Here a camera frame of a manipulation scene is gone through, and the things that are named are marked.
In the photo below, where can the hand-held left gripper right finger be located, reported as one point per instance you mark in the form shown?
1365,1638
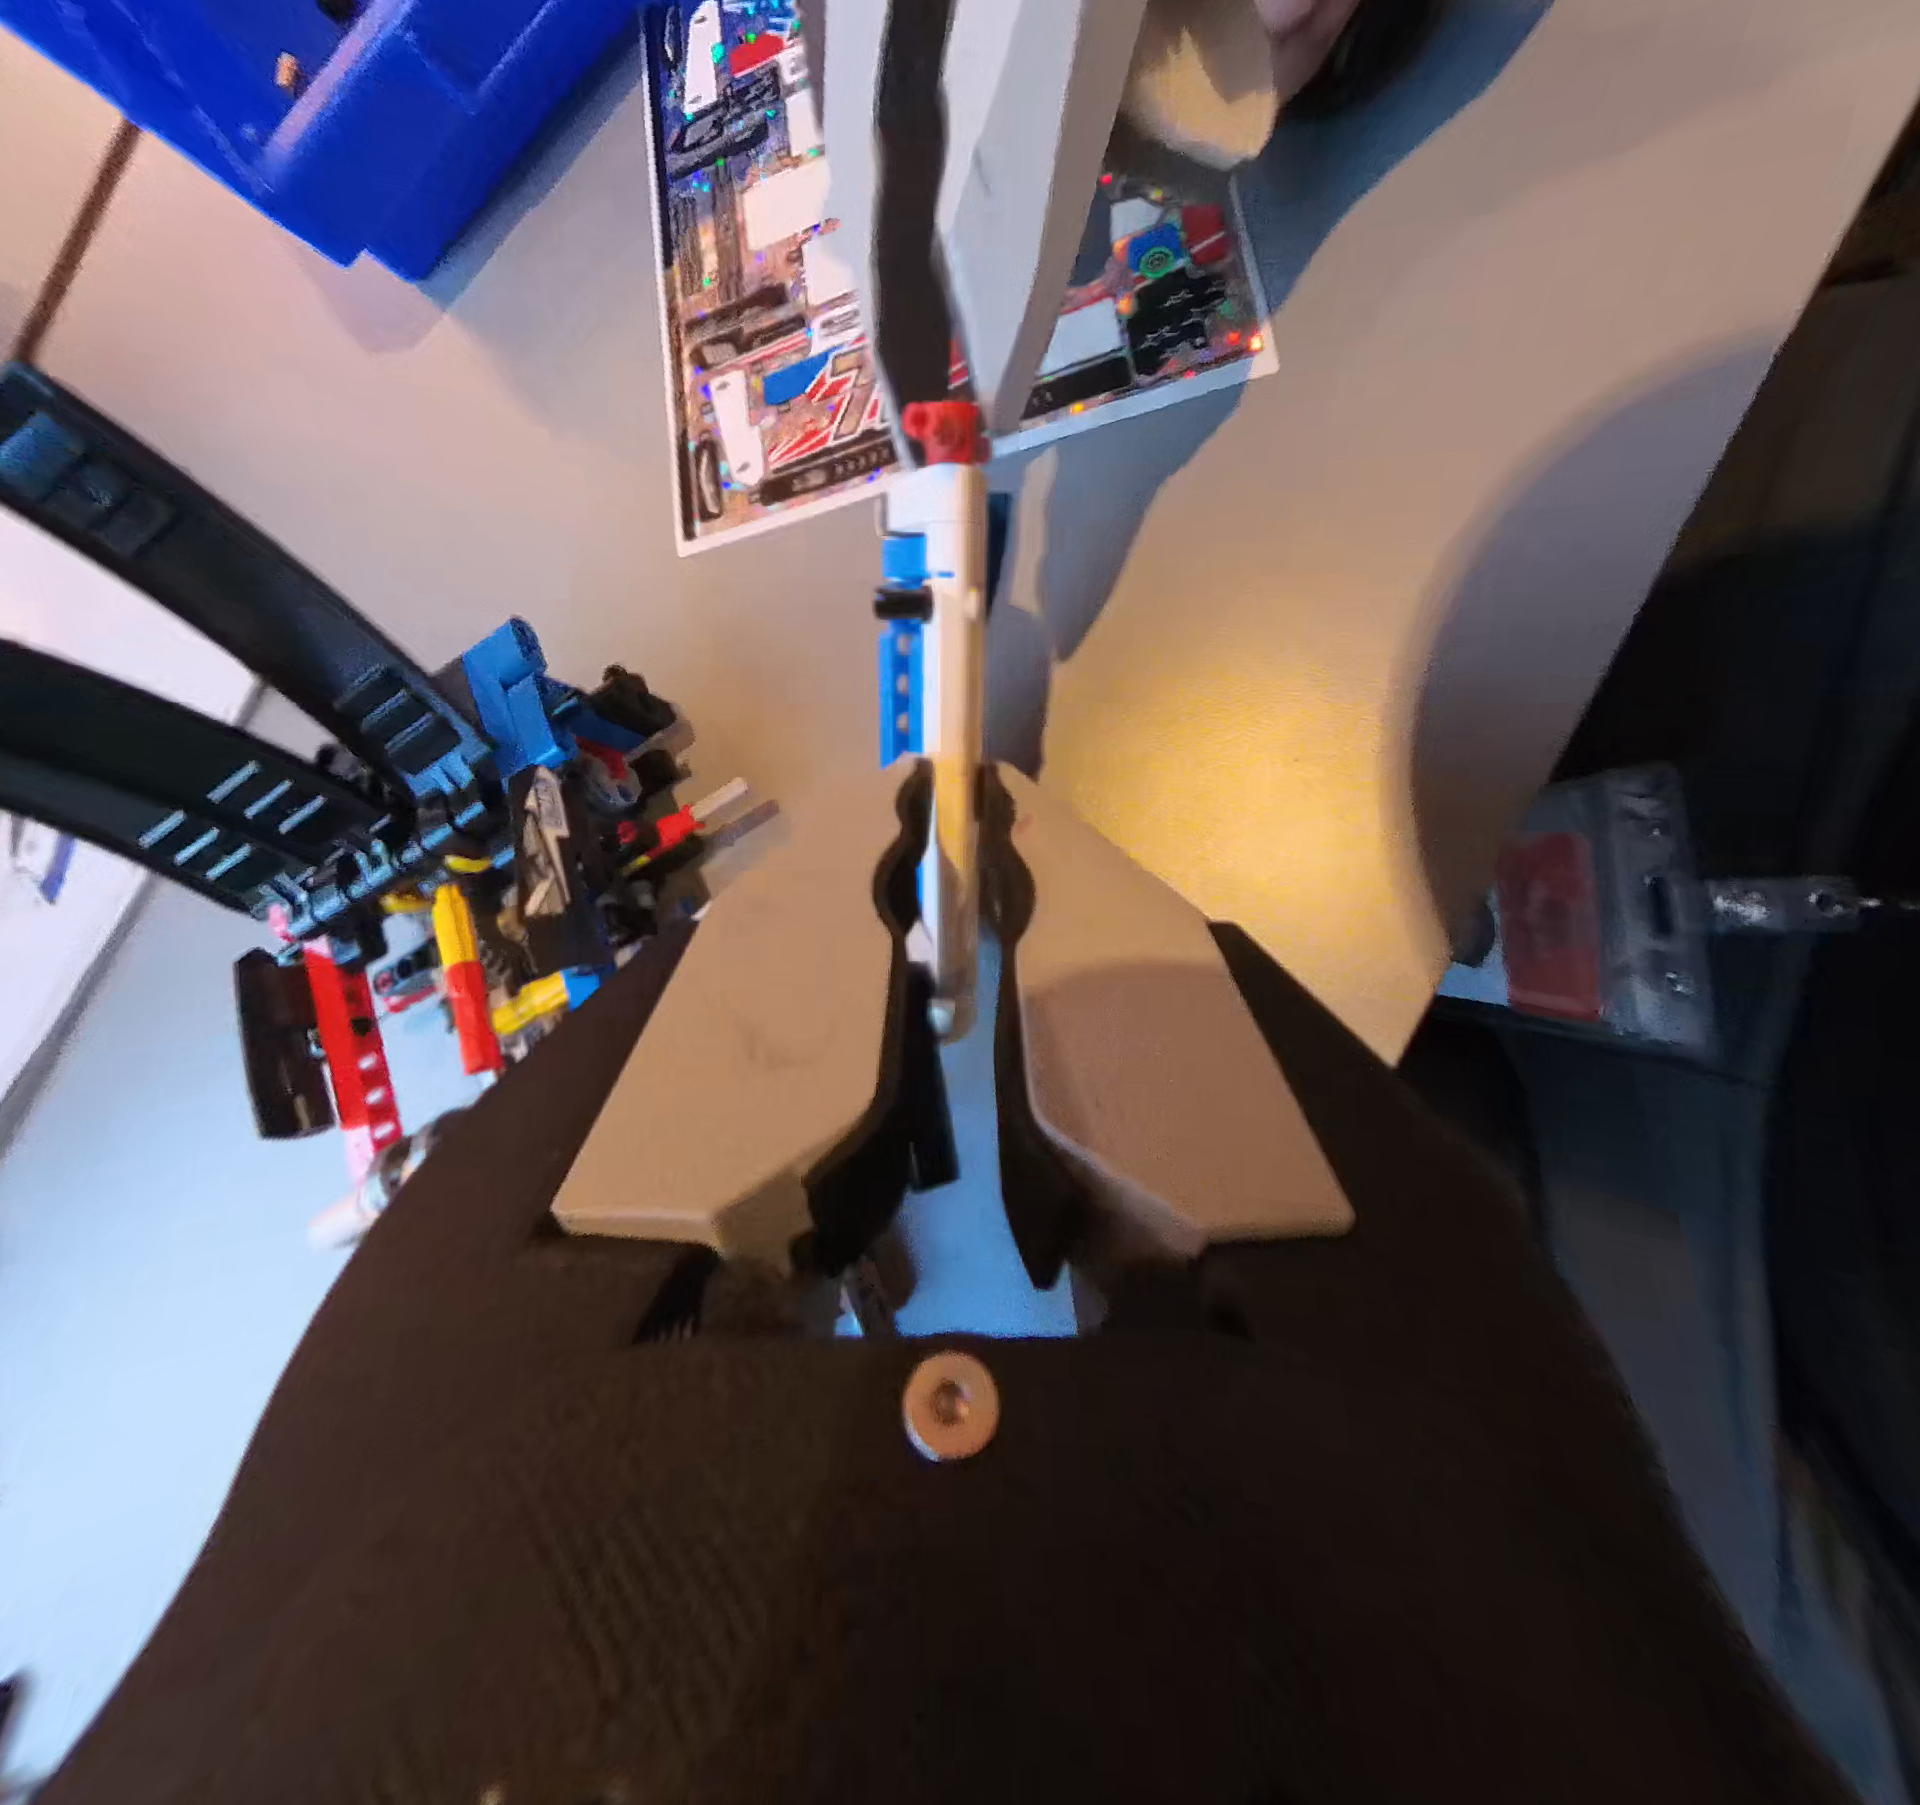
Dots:
1154,1055

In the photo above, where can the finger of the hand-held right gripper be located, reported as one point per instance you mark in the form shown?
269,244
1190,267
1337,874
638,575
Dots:
846,66
1050,79

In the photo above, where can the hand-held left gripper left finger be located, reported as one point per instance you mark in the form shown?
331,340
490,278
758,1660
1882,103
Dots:
749,1055

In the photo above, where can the toy brick car chassis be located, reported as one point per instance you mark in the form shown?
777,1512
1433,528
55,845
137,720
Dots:
525,845

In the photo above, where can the white and blue brick panel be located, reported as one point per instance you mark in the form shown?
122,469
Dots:
957,560

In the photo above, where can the grey desk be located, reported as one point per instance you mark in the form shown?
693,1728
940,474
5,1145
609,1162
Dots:
1276,560

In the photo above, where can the holographic sticker sheet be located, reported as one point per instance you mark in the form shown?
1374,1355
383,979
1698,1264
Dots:
749,381

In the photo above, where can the blue plastic bin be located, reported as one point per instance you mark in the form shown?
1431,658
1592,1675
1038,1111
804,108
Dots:
450,66

